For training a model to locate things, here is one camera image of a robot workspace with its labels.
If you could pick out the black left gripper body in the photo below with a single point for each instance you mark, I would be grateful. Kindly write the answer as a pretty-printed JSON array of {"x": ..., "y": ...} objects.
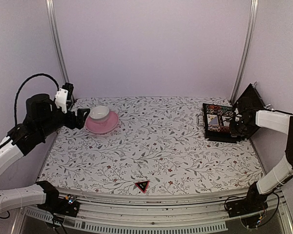
[{"x": 71, "y": 123}]

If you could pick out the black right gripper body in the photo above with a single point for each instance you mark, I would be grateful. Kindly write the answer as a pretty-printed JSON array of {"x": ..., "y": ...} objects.
[{"x": 240, "y": 128}]

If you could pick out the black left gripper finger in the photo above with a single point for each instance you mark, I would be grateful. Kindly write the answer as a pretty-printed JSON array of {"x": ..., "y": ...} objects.
[
  {"x": 80, "y": 122},
  {"x": 83, "y": 112}
]

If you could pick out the black poker set case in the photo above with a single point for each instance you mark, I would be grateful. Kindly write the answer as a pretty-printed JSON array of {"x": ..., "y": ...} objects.
[{"x": 247, "y": 104}]

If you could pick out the blue beige card deck box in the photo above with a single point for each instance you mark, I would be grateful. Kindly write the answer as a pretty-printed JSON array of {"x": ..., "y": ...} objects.
[{"x": 214, "y": 120}]

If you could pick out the black red triangle button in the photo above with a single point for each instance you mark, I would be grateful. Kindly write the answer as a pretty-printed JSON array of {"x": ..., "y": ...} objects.
[{"x": 142, "y": 186}]

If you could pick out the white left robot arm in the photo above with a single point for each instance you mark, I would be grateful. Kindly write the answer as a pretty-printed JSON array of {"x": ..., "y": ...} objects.
[{"x": 43, "y": 117}]

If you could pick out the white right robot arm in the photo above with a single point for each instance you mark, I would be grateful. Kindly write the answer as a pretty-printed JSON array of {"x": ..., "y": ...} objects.
[{"x": 280, "y": 148}]

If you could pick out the white ceramic bowl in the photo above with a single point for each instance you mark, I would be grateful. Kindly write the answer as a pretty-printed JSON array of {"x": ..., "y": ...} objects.
[{"x": 99, "y": 114}]

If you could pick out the chip rows in case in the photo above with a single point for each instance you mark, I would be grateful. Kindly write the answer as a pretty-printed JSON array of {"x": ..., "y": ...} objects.
[{"x": 211, "y": 109}]

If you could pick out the pink saucer plate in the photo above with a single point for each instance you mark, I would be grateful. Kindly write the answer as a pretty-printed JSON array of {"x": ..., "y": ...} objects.
[{"x": 104, "y": 127}]

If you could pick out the floral table mat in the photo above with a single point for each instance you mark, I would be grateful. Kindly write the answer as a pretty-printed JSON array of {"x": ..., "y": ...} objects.
[{"x": 159, "y": 140}]

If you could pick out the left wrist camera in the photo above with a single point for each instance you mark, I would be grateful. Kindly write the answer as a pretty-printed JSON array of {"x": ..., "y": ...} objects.
[{"x": 63, "y": 95}]

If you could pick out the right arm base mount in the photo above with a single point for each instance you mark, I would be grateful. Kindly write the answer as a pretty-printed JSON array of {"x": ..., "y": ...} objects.
[{"x": 253, "y": 202}]

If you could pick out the right aluminium frame post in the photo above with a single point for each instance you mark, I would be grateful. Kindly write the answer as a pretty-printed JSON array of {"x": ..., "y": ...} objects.
[{"x": 246, "y": 49}]

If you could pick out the aluminium frame post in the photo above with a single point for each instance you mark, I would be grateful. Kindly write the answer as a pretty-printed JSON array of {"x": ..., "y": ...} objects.
[
  {"x": 56, "y": 39},
  {"x": 246, "y": 49}
]

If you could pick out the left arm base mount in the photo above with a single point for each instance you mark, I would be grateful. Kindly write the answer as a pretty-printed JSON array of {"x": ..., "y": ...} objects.
[{"x": 68, "y": 206}]

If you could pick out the metal front rail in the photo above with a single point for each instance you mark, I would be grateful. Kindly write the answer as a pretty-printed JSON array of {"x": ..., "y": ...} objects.
[{"x": 205, "y": 213}]

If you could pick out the left aluminium frame post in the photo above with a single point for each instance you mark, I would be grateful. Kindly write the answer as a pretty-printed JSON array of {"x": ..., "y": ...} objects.
[{"x": 56, "y": 39}]

